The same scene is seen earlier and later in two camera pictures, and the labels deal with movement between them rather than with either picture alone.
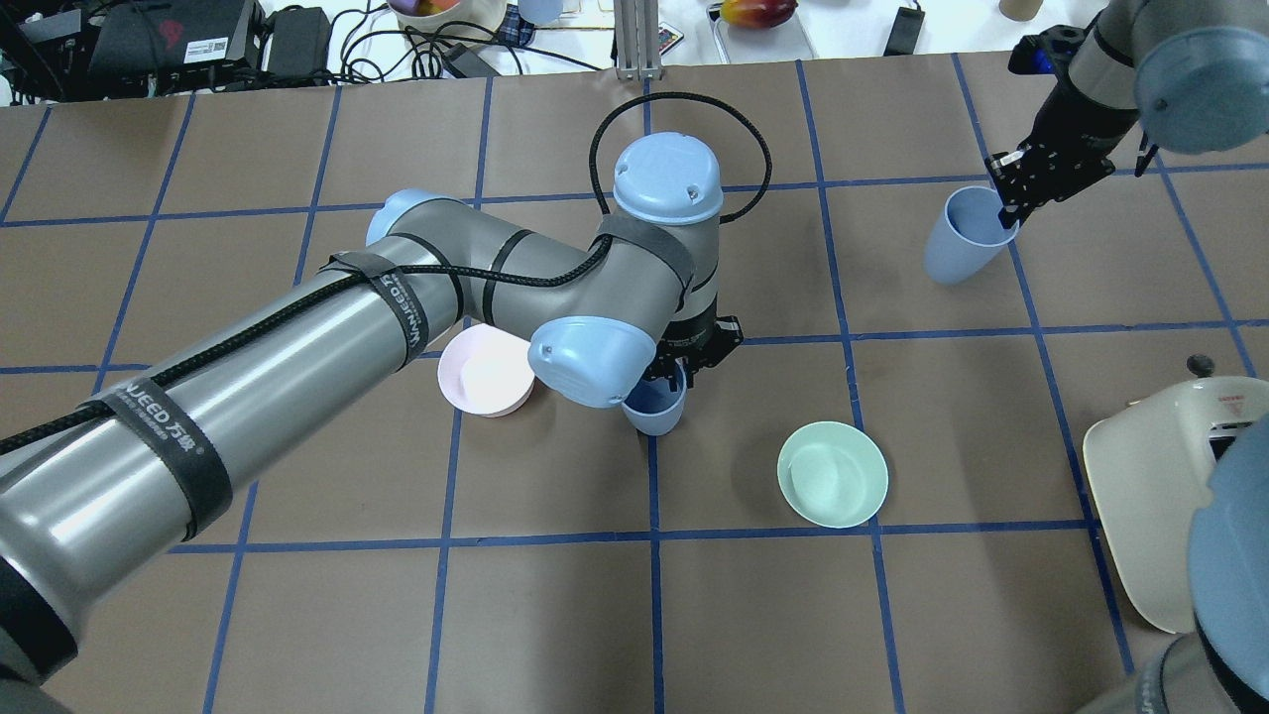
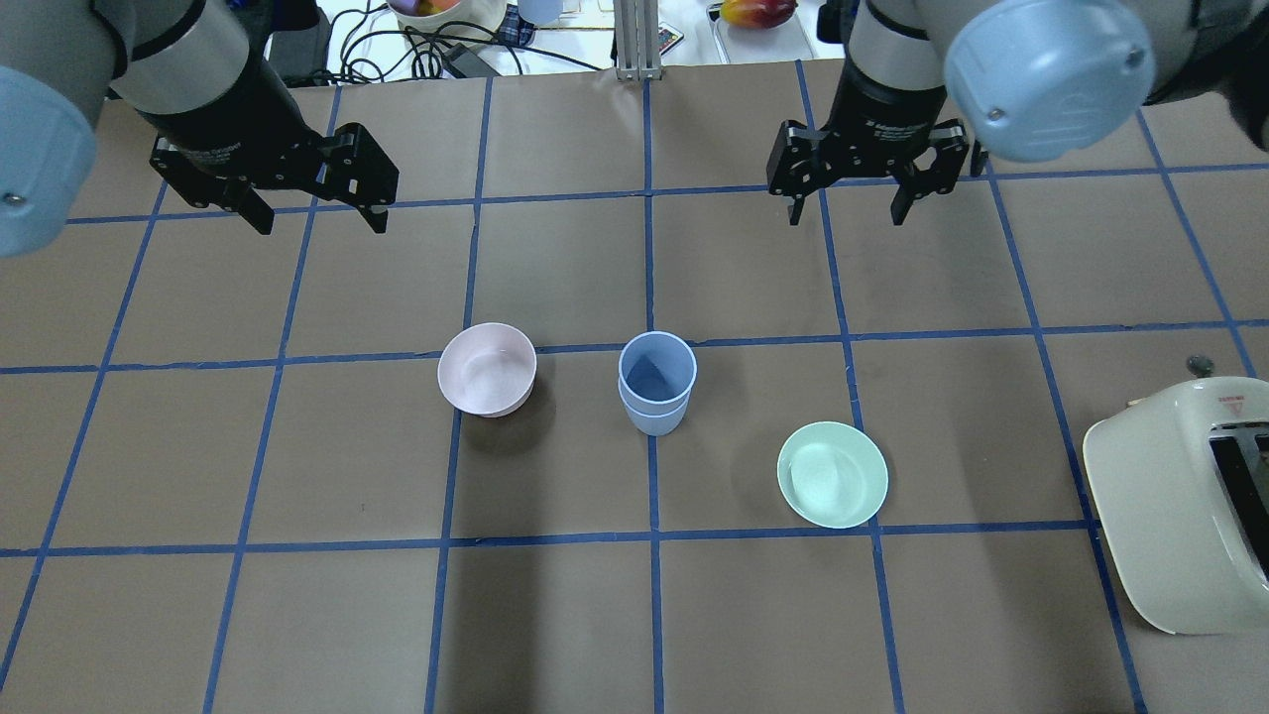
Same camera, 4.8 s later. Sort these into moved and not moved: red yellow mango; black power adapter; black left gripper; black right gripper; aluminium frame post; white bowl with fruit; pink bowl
Moved: black left gripper; black right gripper
Not moved: red yellow mango; black power adapter; pink bowl; aluminium frame post; white bowl with fruit
